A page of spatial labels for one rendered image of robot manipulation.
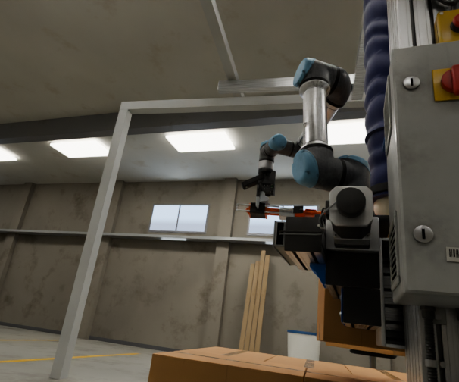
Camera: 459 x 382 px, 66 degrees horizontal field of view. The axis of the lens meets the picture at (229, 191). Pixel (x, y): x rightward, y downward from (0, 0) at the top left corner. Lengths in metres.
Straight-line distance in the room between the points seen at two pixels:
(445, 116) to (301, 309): 7.02
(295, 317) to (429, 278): 7.03
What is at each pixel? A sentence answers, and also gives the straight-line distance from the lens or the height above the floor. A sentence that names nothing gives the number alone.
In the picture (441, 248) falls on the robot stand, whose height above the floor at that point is 0.83.
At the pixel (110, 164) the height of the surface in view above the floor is 2.32.
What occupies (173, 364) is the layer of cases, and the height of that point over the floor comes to 0.51.
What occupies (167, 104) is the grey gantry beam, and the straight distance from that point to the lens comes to 4.63.
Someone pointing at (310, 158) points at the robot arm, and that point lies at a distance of 1.17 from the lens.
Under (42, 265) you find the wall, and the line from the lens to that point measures 10.96.
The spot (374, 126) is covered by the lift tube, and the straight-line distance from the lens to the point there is 1.82.
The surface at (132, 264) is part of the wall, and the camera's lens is 9.18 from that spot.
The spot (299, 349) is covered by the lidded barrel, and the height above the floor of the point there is 0.44.
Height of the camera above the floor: 0.69
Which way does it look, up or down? 20 degrees up
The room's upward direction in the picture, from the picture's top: 7 degrees clockwise
